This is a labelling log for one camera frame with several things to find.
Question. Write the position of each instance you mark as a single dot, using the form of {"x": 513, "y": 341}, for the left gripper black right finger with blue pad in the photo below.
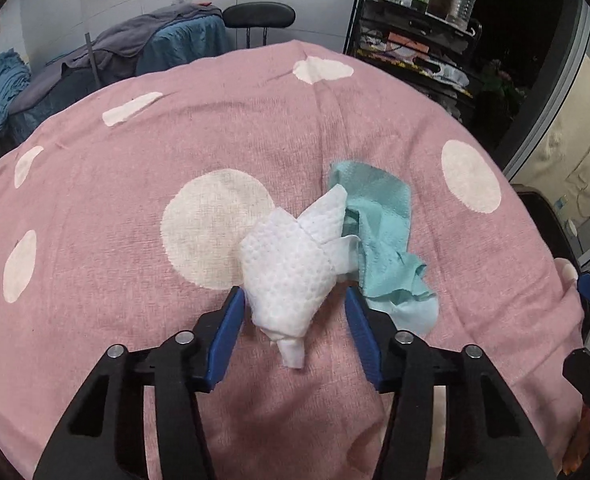
{"x": 488, "y": 434}

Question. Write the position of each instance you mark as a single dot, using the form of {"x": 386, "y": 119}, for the black round stool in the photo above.
{"x": 259, "y": 14}

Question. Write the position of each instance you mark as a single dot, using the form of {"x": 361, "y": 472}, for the black wire storage cart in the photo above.
{"x": 428, "y": 53}

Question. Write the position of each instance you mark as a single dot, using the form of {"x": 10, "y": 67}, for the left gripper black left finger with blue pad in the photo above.
{"x": 101, "y": 434}

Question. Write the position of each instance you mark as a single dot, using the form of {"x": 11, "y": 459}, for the grey door frame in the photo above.
{"x": 557, "y": 75}

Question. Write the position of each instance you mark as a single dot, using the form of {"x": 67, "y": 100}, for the grey blanket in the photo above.
{"x": 113, "y": 52}

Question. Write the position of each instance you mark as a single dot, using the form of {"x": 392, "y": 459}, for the potted plant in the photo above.
{"x": 496, "y": 81}

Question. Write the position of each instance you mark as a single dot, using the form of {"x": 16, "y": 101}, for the dark trash bin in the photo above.
{"x": 551, "y": 231}

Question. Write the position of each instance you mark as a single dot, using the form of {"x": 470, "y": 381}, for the massage bed with blue cover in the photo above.
{"x": 148, "y": 43}

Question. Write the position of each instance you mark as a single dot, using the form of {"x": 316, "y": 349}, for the teal tissue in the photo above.
{"x": 379, "y": 214}

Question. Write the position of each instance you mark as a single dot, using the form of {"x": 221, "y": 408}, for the pink dotted bed cover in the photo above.
{"x": 120, "y": 219}

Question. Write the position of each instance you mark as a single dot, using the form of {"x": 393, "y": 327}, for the clear plastic bottle red cap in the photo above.
{"x": 460, "y": 13}

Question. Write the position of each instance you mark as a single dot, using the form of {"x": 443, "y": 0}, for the white paper towel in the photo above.
{"x": 291, "y": 264}

